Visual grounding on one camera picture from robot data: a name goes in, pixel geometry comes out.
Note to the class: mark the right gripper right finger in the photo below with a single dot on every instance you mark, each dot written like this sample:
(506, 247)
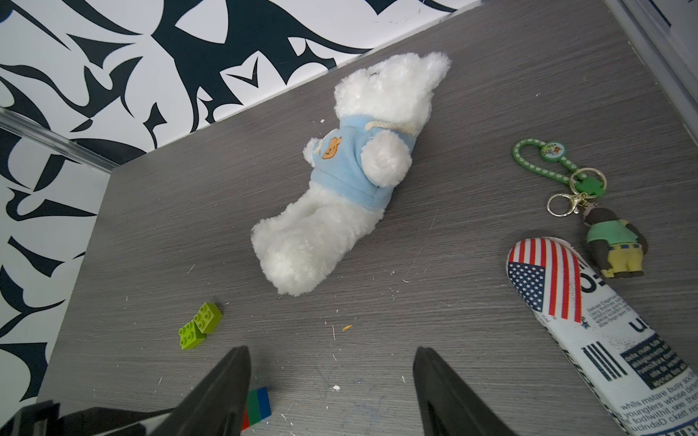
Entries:
(447, 404)

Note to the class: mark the red lego brick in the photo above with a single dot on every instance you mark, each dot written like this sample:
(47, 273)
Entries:
(245, 423)

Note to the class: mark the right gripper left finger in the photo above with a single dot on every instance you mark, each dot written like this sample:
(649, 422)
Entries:
(217, 405)

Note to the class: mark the small lime lego brick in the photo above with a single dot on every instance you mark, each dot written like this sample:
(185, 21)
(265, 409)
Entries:
(190, 336)
(207, 318)

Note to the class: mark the white teddy bear blue shirt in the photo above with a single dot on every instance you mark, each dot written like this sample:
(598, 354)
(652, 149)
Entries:
(381, 110)

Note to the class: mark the green bear keychain figure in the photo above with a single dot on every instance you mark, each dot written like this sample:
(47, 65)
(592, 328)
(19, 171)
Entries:
(617, 246)

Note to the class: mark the small green lego brick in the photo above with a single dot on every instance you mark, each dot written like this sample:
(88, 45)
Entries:
(252, 407)

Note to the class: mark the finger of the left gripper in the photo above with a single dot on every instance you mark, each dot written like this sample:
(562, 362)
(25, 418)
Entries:
(43, 419)

